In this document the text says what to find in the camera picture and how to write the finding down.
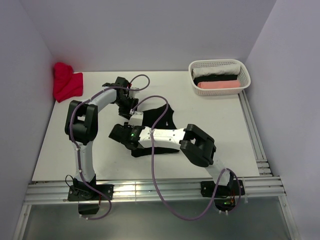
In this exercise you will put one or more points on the aluminium mounting rail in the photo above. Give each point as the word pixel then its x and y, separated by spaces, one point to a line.
pixel 57 192

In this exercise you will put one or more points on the rolled black t-shirt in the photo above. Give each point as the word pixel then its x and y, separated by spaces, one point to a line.
pixel 214 78

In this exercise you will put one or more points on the red t-shirt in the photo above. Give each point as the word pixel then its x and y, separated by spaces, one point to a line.
pixel 66 83

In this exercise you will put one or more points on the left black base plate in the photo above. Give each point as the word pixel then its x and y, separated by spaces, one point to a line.
pixel 88 199

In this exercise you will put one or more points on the rolled white t-shirt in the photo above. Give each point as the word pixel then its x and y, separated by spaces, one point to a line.
pixel 230 69

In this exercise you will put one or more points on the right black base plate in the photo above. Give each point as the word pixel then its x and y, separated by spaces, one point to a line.
pixel 226 196

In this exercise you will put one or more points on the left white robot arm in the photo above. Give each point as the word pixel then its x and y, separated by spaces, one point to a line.
pixel 81 126

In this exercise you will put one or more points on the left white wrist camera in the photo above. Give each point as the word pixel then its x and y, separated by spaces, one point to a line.
pixel 132 92

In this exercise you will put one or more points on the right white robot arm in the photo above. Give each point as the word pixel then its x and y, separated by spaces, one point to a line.
pixel 197 146

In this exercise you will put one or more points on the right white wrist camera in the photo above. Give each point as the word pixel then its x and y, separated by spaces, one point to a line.
pixel 136 118

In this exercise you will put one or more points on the white plastic basket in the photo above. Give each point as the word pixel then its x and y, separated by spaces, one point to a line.
pixel 243 77

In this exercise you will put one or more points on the rolled pink t-shirt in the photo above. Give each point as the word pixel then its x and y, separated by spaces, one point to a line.
pixel 219 84

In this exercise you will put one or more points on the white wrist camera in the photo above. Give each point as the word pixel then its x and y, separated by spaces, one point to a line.
pixel 132 92
pixel 136 118

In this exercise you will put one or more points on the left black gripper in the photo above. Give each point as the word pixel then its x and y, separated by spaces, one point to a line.
pixel 126 113

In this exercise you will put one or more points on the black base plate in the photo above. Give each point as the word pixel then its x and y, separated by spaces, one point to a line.
pixel 88 199
pixel 226 196

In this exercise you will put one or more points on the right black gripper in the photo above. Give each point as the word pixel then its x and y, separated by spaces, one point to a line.
pixel 126 125

